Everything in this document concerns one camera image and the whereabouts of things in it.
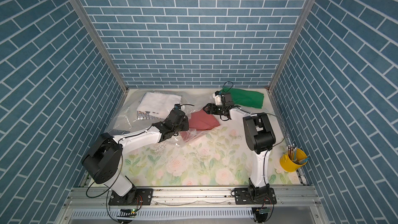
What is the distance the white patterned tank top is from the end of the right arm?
24cm

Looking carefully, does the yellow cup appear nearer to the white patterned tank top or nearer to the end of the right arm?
the end of the right arm

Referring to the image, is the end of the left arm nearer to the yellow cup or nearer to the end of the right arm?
the end of the right arm

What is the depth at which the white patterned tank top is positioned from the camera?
3.31 feet

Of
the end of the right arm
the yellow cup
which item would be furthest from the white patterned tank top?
the yellow cup

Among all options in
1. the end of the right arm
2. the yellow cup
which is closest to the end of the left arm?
the end of the right arm

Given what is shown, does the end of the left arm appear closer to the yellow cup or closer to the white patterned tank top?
the white patterned tank top

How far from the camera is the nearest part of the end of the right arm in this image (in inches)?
32.5
